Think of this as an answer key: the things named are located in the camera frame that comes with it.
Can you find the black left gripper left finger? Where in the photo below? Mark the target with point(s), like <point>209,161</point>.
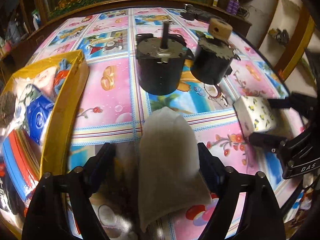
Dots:
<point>46,219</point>

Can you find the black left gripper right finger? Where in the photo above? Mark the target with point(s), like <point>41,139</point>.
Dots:
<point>261,216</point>

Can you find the colourful patterned tablecloth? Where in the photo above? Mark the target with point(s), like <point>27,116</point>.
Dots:
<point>114,108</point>

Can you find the purple bottles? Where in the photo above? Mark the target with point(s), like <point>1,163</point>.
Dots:
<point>233,7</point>

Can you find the black plastic gadget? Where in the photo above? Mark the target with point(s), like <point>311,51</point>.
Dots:
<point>192,13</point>

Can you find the black motor with shaft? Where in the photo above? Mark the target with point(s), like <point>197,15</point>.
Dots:
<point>161,60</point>

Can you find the black labelled packet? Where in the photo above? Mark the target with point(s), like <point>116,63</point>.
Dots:
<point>8,194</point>

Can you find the white cloth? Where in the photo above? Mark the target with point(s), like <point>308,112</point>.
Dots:
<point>169,176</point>

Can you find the pink rose tissue pack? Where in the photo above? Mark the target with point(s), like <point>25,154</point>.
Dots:
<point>44,81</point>

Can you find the lemon pattern tissue pack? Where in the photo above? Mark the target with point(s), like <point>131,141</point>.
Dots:
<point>254,114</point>

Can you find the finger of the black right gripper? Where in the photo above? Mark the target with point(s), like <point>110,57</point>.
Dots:
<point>280,103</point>
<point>270,143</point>

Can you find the black motor with tan roller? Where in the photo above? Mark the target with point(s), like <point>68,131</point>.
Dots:
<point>214,54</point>

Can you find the yellow cardboard box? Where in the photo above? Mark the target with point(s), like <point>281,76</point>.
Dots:
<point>58,136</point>

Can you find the yellow green sponge pack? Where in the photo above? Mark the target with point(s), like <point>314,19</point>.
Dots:
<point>21,170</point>

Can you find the brown furry soft object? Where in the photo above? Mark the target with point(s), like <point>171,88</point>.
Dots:
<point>7,108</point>

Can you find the blue white plastic pack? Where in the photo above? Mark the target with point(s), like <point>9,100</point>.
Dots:
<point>37,116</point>

